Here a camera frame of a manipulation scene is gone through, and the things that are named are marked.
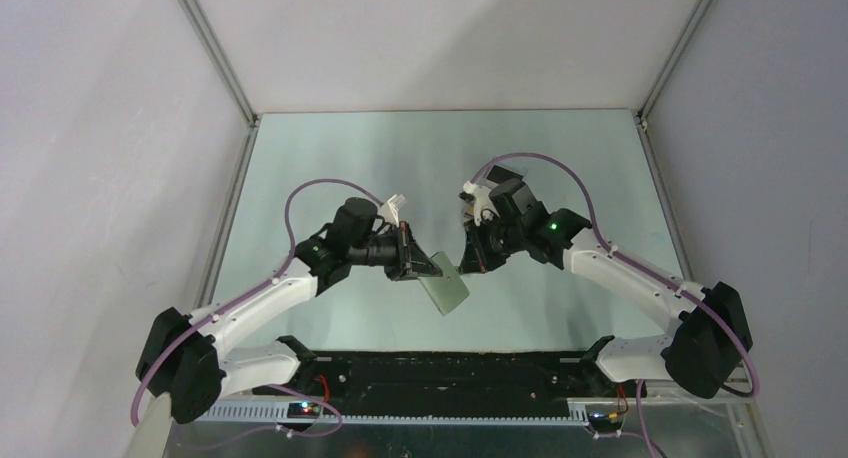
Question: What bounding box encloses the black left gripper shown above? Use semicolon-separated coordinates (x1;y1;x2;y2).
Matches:
349;221;441;282

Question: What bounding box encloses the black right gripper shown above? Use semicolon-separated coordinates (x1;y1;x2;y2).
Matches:
460;213;525;275

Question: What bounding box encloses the clear plastic card box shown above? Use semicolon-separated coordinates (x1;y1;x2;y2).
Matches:
484;163;527;188

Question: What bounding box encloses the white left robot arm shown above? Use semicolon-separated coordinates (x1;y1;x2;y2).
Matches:
136;198;443;424

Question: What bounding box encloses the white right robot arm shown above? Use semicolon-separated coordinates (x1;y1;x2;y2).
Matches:
457;178;753;399

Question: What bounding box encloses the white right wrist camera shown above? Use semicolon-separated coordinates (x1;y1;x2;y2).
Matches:
459;181;499;226

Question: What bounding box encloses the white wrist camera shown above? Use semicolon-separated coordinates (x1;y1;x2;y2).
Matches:
459;181;499;226
377;194;407;227

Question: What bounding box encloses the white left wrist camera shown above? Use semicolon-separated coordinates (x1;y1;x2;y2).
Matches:
377;194;407;227

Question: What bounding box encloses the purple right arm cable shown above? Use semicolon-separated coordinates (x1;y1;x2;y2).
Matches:
471;152;761;399

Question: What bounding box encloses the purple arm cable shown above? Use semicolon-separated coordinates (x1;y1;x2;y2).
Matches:
471;152;761;399
130;177;386;430

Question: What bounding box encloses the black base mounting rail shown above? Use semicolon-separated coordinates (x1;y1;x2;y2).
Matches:
276;335;638;417

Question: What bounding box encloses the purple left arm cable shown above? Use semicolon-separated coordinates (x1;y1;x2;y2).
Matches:
130;177;386;430

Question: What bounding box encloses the right aluminium frame post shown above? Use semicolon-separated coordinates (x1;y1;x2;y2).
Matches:
634;0;716;132

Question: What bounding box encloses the aluminium frame post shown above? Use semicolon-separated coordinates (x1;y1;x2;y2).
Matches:
634;0;716;132
177;0;258;128

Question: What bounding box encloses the white slotted cable duct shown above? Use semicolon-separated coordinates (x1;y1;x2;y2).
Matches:
196;400;589;426

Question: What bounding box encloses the left aluminium frame post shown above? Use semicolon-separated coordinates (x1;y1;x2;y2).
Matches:
177;0;258;128

